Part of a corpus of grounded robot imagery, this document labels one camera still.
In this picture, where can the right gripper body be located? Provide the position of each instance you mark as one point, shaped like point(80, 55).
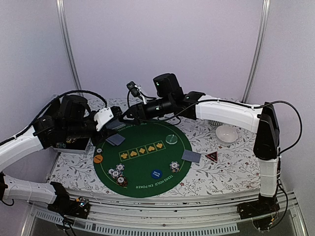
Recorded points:
point(165, 104)

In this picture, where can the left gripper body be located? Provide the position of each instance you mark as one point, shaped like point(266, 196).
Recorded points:
point(75, 129)

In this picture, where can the clear dealer button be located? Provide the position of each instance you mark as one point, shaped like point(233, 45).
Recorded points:
point(171, 139)

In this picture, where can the blue-backed card deck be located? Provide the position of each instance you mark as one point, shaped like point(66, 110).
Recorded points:
point(115, 124)

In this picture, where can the orange big blind button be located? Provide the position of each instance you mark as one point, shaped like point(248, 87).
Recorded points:
point(98, 158)

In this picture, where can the face-down cards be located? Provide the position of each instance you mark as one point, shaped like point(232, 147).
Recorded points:
point(115, 140)
point(191, 156)

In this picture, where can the poker chip stack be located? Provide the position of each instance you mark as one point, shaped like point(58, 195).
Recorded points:
point(174, 166)
point(116, 172)

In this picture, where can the blue small blind button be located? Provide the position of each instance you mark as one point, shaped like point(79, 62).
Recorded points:
point(156, 174)

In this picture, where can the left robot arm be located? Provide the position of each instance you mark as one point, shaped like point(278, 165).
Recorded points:
point(16, 148)

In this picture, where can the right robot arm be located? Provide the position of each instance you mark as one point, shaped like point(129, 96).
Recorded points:
point(260, 120)

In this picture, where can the aluminium poker set case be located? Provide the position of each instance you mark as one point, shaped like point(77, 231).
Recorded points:
point(71, 147)

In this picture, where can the lower poker chip row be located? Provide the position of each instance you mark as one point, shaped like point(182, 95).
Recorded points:
point(60, 145)

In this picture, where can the striped ceramic cup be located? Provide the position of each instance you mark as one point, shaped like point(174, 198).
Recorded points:
point(215, 123)

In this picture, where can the white bowl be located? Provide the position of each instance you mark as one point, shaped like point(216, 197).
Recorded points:
point(226, 135)

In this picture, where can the round green poker mat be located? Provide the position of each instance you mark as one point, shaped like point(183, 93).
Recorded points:
point(143, 151)

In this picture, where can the black red triangle token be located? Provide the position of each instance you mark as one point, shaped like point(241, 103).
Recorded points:
point(212, 156)

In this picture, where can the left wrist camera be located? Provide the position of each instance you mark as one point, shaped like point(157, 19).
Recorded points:
point(105, 115)

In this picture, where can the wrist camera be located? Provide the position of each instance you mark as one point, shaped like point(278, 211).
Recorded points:
point(136, 91)
point(105, 115)

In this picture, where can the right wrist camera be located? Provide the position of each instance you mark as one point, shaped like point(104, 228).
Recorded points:
point(136, 91)

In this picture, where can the left aluminium frame post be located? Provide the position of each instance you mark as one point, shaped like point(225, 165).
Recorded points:
point(67, 43)

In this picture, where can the aluminium frame post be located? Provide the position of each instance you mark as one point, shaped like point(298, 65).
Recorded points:
point(67, 43)
point(259, 43)

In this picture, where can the front aluminium rail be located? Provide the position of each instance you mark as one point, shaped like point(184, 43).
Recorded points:
point(217, 215)

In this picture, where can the right aluminium frame post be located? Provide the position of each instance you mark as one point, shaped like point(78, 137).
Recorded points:
point(259, 43)

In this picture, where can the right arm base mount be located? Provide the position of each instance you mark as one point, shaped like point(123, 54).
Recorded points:
point(267, 209)

